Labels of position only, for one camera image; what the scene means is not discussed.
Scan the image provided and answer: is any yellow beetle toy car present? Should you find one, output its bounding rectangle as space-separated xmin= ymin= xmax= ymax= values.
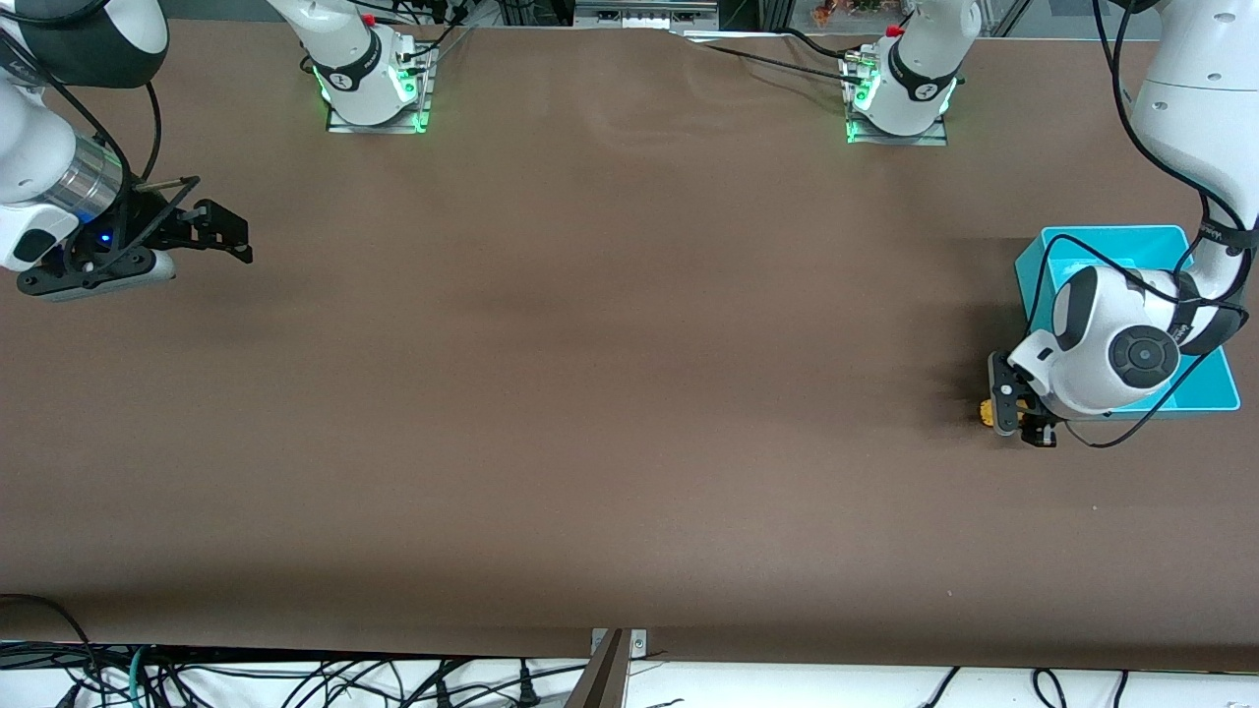
xmin=978 ymin=397 xmax=1036 ymax=428

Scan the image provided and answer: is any teal plastic bin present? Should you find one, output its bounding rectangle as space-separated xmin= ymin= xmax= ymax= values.
xmin=1014 ymin=224 xmax=1242 ymax=414

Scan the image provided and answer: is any orange background object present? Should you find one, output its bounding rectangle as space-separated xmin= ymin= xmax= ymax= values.
xmin=811 ymin=0 xmax=911 ymax=26

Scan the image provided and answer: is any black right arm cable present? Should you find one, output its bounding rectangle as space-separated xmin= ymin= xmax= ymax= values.
xmin=39 ymin=69 xmax=164 ymax=186

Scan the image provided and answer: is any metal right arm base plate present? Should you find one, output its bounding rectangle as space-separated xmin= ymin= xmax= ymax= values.
xmin=326 ymin=44 xmax=434 ymax=136

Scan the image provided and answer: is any black base cable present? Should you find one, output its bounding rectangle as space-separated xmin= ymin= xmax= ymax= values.
xmin=393 ymin=18 xmax=473 ymax=66

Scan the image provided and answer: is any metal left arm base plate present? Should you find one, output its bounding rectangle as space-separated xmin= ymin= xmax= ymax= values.
xmin=844 ymin=54 xmax=950 ymax=148

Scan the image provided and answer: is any thick black floor cable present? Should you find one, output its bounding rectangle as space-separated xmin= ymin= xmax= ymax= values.
xmin=0 ymin=593 xmax=99 ymax=708

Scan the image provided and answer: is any black table cable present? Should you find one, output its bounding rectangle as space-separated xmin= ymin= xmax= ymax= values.
xmin=689 ymin=37 xmax=867 ymax=88
xmin=777 ymin=28 xmax=867 ymax=62

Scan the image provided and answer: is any silver aluminium frame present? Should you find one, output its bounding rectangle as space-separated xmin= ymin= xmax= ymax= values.
xmin=573 ymin=0 xmax=721 ymax=30

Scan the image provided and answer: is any dark camera stand pole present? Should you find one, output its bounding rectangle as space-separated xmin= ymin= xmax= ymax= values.
xmin=563 ymin=629 xmax=632 ymax=708

